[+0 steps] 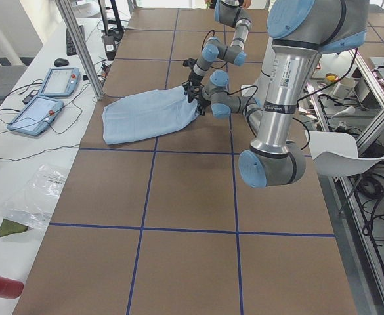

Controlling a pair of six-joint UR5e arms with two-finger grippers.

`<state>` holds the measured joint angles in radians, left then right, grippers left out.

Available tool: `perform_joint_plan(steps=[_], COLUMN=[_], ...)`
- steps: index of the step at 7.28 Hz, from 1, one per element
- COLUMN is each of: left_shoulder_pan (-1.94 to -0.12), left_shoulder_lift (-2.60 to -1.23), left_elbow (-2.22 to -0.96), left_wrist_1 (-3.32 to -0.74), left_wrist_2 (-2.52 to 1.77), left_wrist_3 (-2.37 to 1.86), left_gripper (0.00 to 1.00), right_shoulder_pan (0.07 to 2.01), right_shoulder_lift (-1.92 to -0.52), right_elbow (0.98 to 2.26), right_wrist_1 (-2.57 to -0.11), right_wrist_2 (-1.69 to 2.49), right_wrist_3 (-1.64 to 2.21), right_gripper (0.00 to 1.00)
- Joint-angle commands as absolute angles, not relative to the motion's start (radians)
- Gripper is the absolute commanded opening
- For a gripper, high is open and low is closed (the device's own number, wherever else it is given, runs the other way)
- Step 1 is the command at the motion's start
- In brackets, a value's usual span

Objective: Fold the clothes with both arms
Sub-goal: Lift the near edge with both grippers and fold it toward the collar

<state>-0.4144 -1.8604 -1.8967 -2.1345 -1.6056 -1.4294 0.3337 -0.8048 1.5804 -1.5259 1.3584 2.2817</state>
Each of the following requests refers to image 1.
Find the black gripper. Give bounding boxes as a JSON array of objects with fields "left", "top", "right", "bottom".
[
  {"left": 182, "top": 58, "right": 203, "bottom": 86},
  {"left": 183, "top": 81, "right": 210, "bottom": 115}
]

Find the light blue button shirt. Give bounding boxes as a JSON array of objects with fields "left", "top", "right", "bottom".
[{"left": 102, "top": 86, "right": 198, "bottom": 145}]

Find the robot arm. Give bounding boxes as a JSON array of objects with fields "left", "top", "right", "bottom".
[
  {"left": 182, "top": 1, "right": 252, "bottom": 89},
  {"left": 183, "top": 1, "right": 369, "bottom": 188}
]

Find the black keyboard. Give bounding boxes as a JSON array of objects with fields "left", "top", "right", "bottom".
[{"left": 66, "top": 30, "right": 77, "bottom": 56}]

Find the upper teach pendant tablet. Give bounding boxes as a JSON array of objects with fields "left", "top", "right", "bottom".
[{"left": 38, "top": 67, "right": 80, "bottom": 98}]

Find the teach pendant tablet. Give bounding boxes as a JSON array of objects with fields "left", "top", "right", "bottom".
[
  {"left": 7, "top": 96, "right": 64, "bottom": 136},
  {"left": 38, "top": 67, "right": 80, "bottom": 98}
]

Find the black computer mouse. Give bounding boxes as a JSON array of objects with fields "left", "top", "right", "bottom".
[{"left": 54, "top": 58, "right": 69, "bottom": 67}]

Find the white chair seat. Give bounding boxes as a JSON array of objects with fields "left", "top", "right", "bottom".
[{"left": 306, "top": 131, "right": 384, "bottom": 177}]

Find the lower teach pendant tablet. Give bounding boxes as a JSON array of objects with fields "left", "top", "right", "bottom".
[{"left": 7, "top": 96, "right": 64, "bottom": 136}]

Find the clear plastic bag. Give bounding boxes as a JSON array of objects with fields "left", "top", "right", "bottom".
[{"left": 2, "top": 163, "right": 69, "bottom": 230}]

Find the green cloth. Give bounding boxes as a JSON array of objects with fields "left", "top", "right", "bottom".
[{"left": 0, "top": 219, "right": 28, "bottom": 238}]

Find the red bottle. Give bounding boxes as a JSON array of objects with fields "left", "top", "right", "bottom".
[{"left": 0, "top": 276, "right": 24, "bottom": 299}]

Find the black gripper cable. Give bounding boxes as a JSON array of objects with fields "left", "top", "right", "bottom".
[{"left": 226, "top": 85, "right": 260, "bottom": 99}]

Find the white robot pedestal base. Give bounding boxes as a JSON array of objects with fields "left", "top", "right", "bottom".
[{"left": 240, "top": 35, "right": 278, "bottom": 117}]

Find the aluminium frame post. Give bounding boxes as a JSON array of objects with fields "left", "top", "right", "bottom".
[{"left": 56, "top": 0, "right": 104, "bottom": 100}]

